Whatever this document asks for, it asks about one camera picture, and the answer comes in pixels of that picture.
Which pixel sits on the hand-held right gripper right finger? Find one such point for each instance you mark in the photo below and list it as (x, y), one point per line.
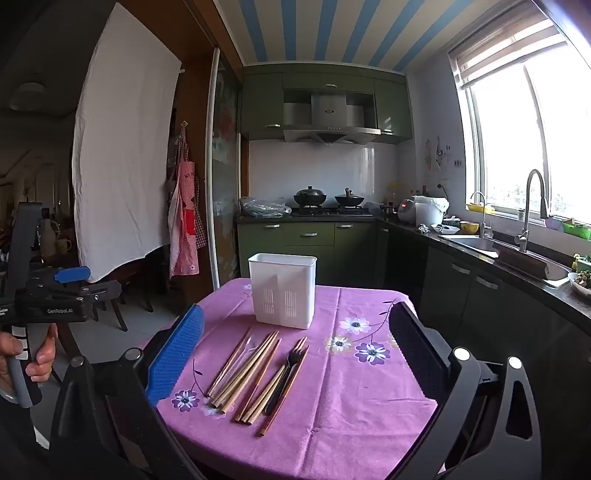
(415, 353)

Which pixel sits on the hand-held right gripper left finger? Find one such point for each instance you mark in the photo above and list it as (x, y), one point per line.
(175, 355)

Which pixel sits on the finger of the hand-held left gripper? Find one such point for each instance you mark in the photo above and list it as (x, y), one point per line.
(71, 274)
(104, 290)

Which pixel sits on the clear plastic spoon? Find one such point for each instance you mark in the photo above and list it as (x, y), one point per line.
(248, 345)

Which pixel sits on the bundle of wooden chopsticks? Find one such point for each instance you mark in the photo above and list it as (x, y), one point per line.
(249, 378)

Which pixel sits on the black plastic fork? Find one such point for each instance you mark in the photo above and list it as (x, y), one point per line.
(282, 383)

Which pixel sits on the white plastic utensil holder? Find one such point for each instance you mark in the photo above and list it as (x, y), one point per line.
(281, 290)

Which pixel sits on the person's left forearm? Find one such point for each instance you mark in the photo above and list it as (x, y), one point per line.
(14, 438)

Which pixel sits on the person's left hand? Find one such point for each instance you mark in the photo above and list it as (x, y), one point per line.
(46, 355)

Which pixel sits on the yellow mug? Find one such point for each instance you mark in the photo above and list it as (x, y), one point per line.
(64, 246)

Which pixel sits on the wooden chair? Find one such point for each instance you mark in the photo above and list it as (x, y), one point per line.
(138, 286)

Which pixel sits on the white thermos jug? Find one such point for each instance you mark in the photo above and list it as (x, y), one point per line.
(47, 237)

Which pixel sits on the dark lower cabinets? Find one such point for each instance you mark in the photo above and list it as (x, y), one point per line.
(461, 295)

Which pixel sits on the purple floral tablecloth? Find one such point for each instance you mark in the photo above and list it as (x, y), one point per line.
(351, 406)

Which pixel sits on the red checkered apron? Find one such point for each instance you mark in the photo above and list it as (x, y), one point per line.
(187, 221)

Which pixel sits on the steel sink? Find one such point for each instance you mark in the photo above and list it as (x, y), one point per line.
(471, 243)

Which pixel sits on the crumpled foil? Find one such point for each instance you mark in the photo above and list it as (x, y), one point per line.
(424, 229)

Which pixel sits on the white hanging cloth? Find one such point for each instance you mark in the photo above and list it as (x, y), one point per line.
(124, 161)

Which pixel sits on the white bowl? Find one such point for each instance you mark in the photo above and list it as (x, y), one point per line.
(444, 229)

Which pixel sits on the yellow bowl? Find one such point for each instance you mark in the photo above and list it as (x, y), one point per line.
(469, 227)

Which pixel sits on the white lidded container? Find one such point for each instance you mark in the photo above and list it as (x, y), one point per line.
(429, 211)

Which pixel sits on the rice cooker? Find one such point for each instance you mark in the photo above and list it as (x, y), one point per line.
(407, 210)

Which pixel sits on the small steel faucet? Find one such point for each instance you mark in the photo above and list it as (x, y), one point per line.
(483, 217)

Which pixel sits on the green lower cabinets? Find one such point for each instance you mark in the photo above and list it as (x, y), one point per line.
(286, 249)

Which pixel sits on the green cabinets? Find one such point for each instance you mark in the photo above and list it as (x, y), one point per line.
(286, 249)
(392, 106)

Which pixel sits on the yellow tray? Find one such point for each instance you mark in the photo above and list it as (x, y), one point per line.
(480, 208)

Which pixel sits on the sliding glass door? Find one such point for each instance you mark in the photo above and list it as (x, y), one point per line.
(226, 184)

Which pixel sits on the gas stove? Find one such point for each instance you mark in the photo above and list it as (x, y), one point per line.
(330, 211)

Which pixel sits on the black wok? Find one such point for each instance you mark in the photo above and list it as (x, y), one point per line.
(349, 199)

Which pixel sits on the crumpled plastic bag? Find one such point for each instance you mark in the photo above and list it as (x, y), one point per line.
(263, 206)

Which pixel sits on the plate of vegetables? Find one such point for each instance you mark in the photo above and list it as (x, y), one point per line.
(581, 284)

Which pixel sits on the black lidded pot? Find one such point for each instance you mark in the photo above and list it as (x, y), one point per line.
(309, 197)

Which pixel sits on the green containers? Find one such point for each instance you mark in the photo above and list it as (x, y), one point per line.
(575, 228)

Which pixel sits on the tall steel faucet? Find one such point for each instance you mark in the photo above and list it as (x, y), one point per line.
(531, 177)

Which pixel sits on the window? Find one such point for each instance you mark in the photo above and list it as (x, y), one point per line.
(531, 138)

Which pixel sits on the green upper cabinets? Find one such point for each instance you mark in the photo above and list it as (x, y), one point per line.
(392, 106)

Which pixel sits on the steel range hood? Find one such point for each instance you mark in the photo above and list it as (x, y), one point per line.
(330, 120)

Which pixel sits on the roller blind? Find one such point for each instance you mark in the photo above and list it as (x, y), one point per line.
(503, 50)

